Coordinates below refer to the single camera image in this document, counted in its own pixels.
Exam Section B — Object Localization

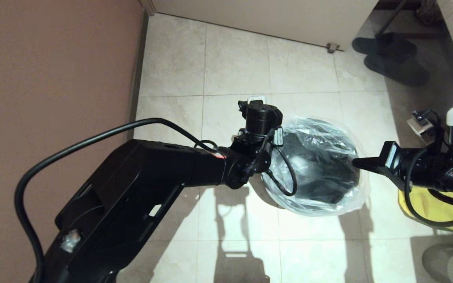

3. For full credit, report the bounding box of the grey round trash bin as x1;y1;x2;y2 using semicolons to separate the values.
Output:
270;118;361;206

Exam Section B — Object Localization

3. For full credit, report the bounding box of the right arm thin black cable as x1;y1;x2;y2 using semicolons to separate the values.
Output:
403;149;453;228

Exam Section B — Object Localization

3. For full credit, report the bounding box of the left arm looped black cable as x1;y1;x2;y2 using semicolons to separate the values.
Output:
264;143;298;197

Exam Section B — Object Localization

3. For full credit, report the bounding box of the yellow fabric bag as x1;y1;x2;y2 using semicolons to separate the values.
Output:
399;187;453;236

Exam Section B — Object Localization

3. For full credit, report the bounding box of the dark slanted pole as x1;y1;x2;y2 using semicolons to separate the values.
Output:
375;0;408;38

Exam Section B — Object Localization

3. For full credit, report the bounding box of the dark mop head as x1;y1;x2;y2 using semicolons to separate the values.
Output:
414;0;441;26

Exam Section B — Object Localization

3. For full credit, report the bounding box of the black slipper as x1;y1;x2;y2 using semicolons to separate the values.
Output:
351;33;418;60
363;53;430;88

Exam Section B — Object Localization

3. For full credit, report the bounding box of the left arm long black cable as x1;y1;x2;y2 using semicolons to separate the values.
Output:
14;118;221;283

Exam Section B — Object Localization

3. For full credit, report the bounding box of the white door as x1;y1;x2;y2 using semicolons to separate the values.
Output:
150;0;380;52

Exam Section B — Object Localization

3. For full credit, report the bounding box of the clear plastic trash bag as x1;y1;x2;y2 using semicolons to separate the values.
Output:
260;114;370;217

